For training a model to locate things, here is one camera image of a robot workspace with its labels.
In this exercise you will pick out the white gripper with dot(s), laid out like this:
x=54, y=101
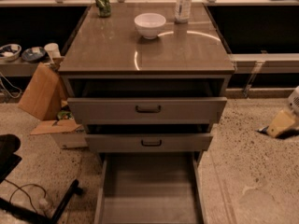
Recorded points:
x=294, y=101

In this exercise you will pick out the grey drawer cabinet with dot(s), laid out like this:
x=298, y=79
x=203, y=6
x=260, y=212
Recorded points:
x=109, y=58

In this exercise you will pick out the grey bottom drawer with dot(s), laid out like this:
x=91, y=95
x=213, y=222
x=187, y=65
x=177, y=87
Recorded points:
x=149, y=188

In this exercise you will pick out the grey drawer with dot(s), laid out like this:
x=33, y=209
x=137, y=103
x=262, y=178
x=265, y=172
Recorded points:
x=149, y=188
x=147, y=110
x=154, y=142

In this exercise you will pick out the grey middle drawer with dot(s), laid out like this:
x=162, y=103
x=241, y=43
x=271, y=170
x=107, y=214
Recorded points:
x=154, y=142

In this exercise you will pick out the grey top drawer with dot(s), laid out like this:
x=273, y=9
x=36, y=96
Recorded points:
x=147, y=110

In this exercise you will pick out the grey low shelf right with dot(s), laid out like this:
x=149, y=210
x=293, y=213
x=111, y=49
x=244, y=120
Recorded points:
x=275, y=63

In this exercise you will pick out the grey low shelf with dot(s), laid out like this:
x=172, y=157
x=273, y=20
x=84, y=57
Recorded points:
x=275, y=63
x=21, y=68

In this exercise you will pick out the clear plastic water bottle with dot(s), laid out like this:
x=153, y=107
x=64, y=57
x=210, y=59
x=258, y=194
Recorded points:
x=182, y=10

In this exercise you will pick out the white ceramic bowl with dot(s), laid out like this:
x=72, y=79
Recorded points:
x=149, y=25

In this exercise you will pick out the white cardboard box open flap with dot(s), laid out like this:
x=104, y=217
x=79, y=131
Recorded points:
x=66, y=132

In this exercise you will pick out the green snack bag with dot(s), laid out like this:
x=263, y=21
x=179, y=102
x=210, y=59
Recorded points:
x=64, y=115

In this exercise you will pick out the green soda can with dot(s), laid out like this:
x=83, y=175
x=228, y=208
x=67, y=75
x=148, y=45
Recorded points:
x=104, y=8

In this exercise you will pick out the brown cardboard box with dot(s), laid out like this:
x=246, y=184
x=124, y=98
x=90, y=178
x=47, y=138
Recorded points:
x=44, y=94

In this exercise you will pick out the white paper cup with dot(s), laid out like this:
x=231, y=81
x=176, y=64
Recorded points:
x=53, y=50

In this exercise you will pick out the blue patterned plate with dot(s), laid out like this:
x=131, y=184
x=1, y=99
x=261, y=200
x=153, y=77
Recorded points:
x=33, y=55

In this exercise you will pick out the grey low shelf left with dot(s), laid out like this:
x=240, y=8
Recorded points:
x=21, y=68

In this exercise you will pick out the blue patterned bowl left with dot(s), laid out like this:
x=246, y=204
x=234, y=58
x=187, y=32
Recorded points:
x=10, y=52

